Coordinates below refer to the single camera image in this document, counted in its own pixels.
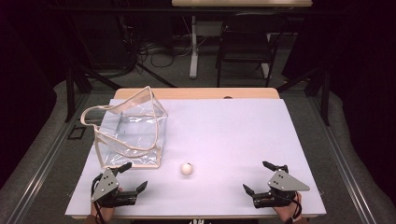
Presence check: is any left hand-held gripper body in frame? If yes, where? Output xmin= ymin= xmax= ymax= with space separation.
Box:
xmin=91 ymin=167 xmax=138 ymax=209

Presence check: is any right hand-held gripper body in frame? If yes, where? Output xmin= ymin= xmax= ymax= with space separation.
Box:
xmin=253 ymin=169 xmax=311 ymax=209

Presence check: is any clear plastic tote bag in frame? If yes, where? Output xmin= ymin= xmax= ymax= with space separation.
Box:
xmin=80 ymin=85 xmax=169 ymax=170

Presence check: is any small white ball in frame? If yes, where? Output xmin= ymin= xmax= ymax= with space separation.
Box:
xmin=180 ymin=161 xmax=193 ymax=175

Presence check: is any person's left hand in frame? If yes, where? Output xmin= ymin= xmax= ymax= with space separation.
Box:
xmin=90 ymin=186 xmax=124 ymax=224

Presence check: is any person's right hand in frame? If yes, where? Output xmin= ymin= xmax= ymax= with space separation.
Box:
xmin=273 ymin=191 xmax=304 ymax=224

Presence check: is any white table mat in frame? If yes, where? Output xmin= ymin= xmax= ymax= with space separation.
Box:
xmin=64 ymin=98 xmax=327 ymax=217

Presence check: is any black metal stand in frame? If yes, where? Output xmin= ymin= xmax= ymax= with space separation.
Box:
xmin=64 ymin=60 xmax=123 ymax=123
xmin=276 ymin=66 xmax=332 ymax=127

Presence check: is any black chair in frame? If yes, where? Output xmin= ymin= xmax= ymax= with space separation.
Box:
xmin=215 ymin=12 xmax=289 ymax=88

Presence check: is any desk with white legs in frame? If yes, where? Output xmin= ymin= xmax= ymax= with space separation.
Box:
xmin=171 ymin=0 xmax=313 ymax=80

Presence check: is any left hand-held gripper cable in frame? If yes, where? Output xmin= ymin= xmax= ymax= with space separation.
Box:
xmin=91 ymin=173 xmax=106 ymax=224

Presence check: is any hand-held gripper cable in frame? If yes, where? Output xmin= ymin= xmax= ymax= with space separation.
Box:
xmin=284 ymin=191 xmax=304 ymax=224
xmin=91 ymin=173 xmax=106 ymax=224

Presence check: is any right hand-held gripper cable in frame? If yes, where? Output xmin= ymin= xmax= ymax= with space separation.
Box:
xmin=284 ymin=191 xmax=304 ymax=224

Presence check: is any black square floor frame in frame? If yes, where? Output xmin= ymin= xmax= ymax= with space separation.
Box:
xmin=67 ymin=125 xmax=87 ymax=141

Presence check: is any aluminium floor rail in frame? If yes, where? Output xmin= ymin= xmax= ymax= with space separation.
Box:
xmin=7 ymin=92 xmax=91 ymax=224
xmin=306 ymin=96 xmax=379 ymax=224

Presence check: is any bundle of floor cables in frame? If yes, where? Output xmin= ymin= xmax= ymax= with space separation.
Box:
xmin=136 ymin=38 xmax=194 ymax=69

